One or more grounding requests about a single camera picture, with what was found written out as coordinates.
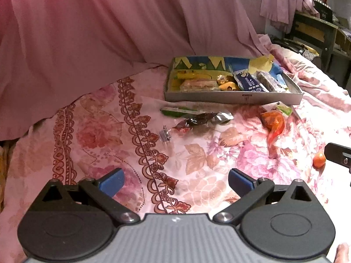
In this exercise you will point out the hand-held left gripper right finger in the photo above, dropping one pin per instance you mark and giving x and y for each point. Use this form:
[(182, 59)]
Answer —
[(240, 182)]

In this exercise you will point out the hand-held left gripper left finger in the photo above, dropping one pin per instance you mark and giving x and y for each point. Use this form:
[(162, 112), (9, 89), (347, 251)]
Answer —
[(113, 182)]

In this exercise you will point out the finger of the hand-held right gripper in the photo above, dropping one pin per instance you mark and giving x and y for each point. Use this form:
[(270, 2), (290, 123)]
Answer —
[(338, 156)]

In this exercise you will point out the small orange round candy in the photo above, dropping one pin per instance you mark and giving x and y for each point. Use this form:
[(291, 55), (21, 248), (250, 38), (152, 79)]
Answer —
[(319, 160)]

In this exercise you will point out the grey cardboard box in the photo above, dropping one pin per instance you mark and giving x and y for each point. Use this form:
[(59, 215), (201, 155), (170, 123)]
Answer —
[(233, 97)]

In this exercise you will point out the gold foil snack packet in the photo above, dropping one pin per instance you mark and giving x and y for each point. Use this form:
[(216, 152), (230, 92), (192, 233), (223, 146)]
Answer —
[(226, 83)]

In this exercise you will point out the blue and white snack packet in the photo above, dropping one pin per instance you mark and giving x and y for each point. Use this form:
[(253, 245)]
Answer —
[(246, 80)]

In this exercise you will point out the long clear nut bar packet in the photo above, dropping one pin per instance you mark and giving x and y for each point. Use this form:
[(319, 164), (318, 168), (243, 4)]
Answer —
[(198, 85)]

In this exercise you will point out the person's left hand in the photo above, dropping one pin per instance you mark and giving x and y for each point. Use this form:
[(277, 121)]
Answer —
[(344, 253)]

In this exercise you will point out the pink floral bed sheet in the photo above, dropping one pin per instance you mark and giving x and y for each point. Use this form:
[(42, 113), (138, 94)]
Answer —
[(192, 153)]

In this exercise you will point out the orange snack packet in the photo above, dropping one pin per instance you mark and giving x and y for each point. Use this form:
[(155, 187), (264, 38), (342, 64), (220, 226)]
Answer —
[(274, 126)]

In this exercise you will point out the dark red clear snack packet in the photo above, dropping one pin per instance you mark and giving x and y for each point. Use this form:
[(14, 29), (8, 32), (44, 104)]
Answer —
[(201, 120)]

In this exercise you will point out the green and white snack packet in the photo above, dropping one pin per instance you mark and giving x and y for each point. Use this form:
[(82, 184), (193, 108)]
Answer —
[(282, 109)]

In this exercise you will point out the light blue packet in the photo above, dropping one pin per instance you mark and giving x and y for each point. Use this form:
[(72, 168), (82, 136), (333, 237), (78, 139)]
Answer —
[(282, 81)]

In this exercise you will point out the white and dark patterned packet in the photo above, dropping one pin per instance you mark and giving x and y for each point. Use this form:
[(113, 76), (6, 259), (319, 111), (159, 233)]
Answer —
[(267, 80)]

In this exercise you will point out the dark wooden table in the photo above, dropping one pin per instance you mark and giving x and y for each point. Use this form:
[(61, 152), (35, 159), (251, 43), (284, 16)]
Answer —
[(315, 37)]

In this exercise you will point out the yellow and blue printed paper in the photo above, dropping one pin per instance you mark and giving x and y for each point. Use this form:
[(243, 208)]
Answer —
[(208, 61)]

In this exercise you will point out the pink curtain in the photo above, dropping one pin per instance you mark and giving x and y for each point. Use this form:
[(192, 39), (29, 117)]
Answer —
[(109, 41)]

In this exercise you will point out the hanging pink cloth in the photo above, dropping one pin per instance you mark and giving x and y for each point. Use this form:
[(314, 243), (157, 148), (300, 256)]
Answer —
[(285, 0)]

